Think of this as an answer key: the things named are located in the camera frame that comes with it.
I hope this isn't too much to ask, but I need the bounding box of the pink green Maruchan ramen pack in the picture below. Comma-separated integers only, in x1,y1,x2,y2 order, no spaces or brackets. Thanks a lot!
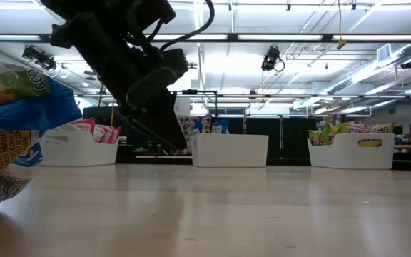
337,122,395,148
308,128,323,146
318,121,340,146

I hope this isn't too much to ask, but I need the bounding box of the black overhead light bar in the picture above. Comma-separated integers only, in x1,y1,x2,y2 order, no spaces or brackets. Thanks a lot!
0,33,411,44

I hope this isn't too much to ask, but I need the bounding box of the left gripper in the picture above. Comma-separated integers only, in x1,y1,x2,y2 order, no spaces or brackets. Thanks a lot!
80,34,188,151

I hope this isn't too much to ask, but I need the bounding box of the white air vent grille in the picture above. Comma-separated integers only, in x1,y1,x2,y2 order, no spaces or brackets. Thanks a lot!
376,43,392,63

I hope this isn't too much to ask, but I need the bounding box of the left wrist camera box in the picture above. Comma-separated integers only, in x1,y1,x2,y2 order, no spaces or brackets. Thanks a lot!
161,48,190,80

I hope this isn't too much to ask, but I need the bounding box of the black metal frame stand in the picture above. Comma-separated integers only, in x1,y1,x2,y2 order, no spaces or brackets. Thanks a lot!
182,89,218,135

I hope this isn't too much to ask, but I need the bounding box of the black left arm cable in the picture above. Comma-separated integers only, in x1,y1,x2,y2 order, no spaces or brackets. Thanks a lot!
125,0,216,53

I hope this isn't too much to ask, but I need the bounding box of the yellow hanging tag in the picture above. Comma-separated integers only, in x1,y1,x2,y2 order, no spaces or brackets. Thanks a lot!
336,0,347,51

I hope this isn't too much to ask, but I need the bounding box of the white plastic bin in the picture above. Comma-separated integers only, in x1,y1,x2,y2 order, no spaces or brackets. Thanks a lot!
190,133,270,168
307,132,395,171
39,128,121,167

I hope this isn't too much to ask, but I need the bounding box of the black partition panel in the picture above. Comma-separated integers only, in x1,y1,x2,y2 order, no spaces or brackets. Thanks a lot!
82,106,121,129

